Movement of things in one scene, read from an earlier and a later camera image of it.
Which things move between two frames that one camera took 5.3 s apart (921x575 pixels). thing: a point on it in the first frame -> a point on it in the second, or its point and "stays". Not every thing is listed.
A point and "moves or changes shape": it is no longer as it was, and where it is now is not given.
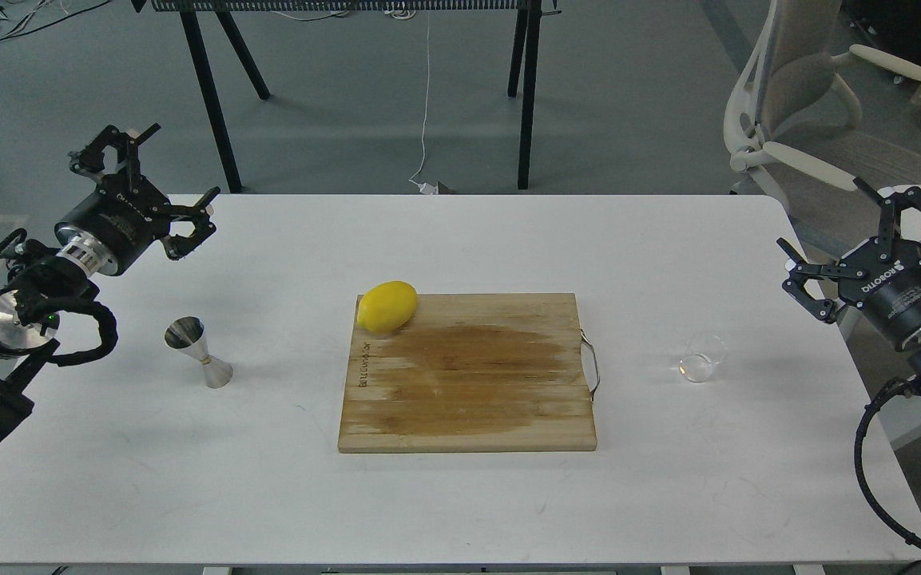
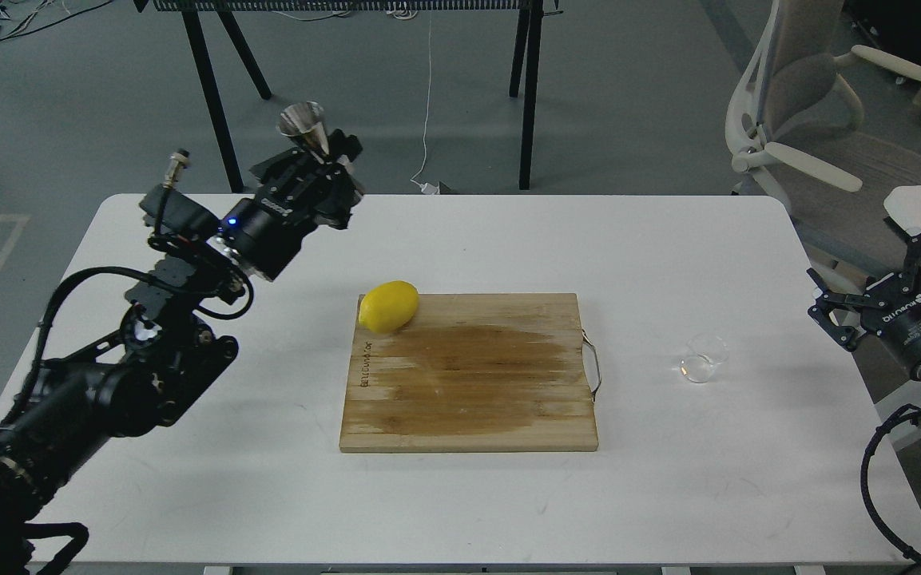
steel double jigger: (188, 334) moves or changes shape
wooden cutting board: (471, 372) stays
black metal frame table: (523, 68) stays
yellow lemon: (387, 307) stays
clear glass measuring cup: (703, 353) stays
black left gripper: (109, 231) -> (266, 231)
